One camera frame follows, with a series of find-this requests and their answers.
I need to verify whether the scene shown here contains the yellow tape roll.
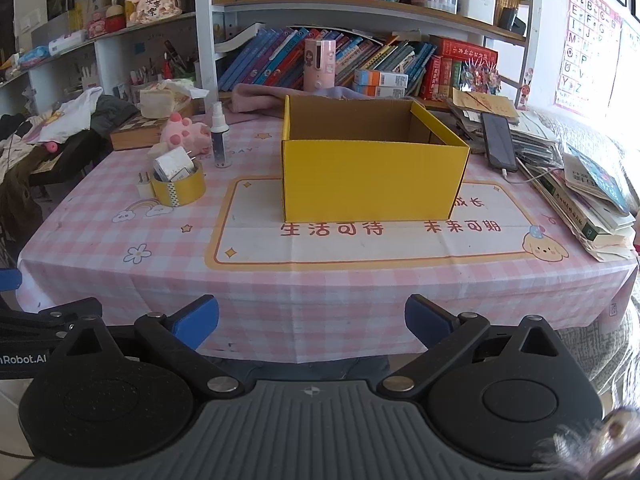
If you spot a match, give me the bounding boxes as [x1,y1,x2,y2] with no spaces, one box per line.
[151,160,206,208]

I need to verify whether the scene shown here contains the pink plush paw toy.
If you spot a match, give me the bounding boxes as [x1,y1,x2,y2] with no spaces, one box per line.
[160,112,213,156]

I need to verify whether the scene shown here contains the pile of clothes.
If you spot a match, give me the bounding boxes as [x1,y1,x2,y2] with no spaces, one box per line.
[1,87,138,242]

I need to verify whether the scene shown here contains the stack of books papers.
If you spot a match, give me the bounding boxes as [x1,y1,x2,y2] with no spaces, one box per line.
[446,89,639,262]

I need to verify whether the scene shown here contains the tissue pack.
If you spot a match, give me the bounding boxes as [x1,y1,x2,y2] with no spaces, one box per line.
[138,79,209,119]

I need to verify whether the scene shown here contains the white charger plug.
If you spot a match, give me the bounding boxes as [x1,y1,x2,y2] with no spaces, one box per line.
[153,146,195,182]

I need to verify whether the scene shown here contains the yellow cardboard box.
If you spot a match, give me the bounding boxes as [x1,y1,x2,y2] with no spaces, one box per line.
[281,96,470,222]

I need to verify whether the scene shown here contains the white bookshelf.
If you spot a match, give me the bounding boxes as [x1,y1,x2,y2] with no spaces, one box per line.
[1,0,537,114]

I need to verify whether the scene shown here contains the pink cylindrical device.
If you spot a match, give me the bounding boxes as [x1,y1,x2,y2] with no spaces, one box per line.
[304,39,336,92]

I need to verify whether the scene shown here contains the black phone power bank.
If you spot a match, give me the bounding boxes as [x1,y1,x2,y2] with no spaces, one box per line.
[480,113,518,172]

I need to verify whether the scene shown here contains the beige foam block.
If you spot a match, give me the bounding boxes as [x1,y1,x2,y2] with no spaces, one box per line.
[146,142,169,164]

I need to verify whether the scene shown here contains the orange white medicine boxes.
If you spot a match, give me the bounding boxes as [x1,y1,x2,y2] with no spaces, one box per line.
[352,70,409,99]

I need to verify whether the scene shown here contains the pink checkered tablecloth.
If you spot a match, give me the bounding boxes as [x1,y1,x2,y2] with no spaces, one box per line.
[17,118,637,363]

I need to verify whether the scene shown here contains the pink purple cloth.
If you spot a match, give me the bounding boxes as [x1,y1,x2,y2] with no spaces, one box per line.
[229,84,368,114]

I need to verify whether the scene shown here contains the small spray bottle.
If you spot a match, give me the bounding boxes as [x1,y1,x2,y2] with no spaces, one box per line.
[210,102,230,168]

